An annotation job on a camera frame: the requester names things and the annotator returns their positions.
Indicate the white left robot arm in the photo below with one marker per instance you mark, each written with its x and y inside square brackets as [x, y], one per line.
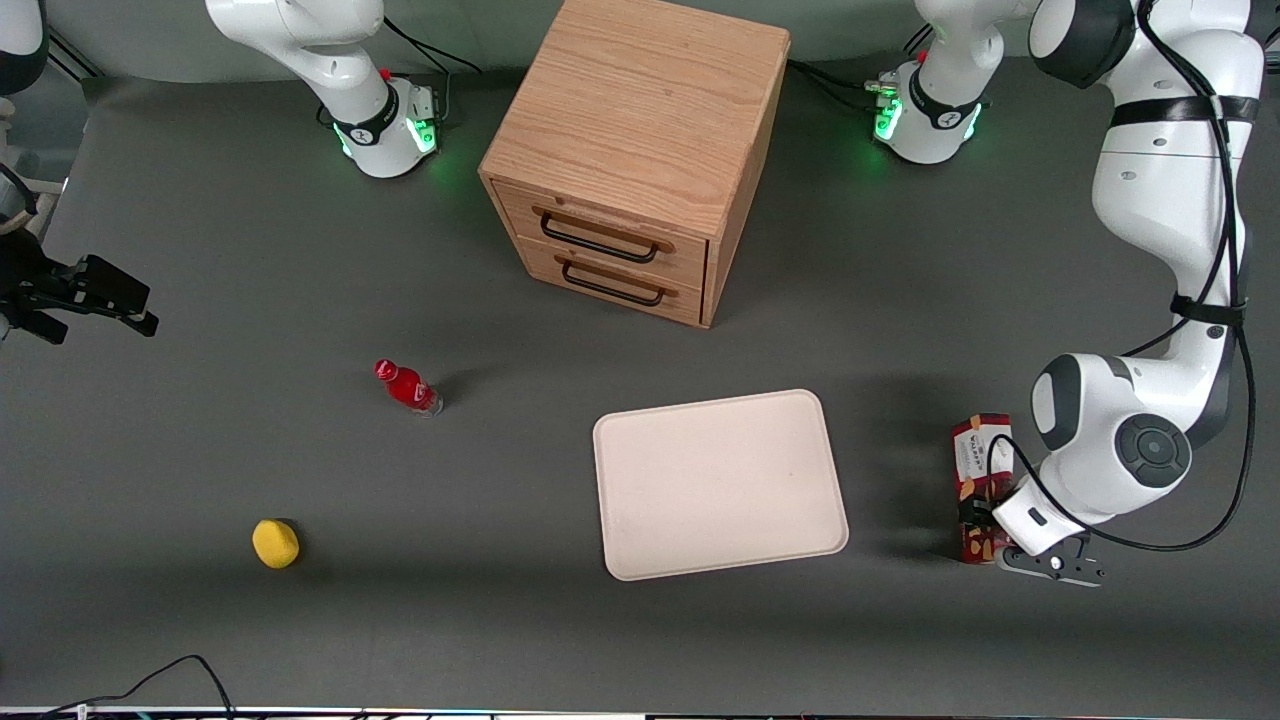
[1160, 190]

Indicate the red drink bottle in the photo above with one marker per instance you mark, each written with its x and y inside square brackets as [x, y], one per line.
[405, 385]

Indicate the red cookie box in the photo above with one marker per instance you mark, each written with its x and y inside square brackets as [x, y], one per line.
[980, 450]

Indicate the wooden drawer front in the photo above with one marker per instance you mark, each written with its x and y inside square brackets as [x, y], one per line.
[610, 232]
[625, 285]

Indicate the wooden drawer cabinet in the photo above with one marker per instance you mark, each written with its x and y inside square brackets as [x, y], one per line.
[640, 110]

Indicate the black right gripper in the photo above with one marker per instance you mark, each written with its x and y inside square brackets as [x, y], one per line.
[22, 277]

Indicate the yellow lemon toy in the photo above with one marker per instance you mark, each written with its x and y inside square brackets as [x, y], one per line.
[275, 544]

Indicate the beige rectangular tray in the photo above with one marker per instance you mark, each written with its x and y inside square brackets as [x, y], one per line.
[720, 485]

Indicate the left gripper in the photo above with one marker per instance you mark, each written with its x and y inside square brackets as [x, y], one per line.
[974, 512]

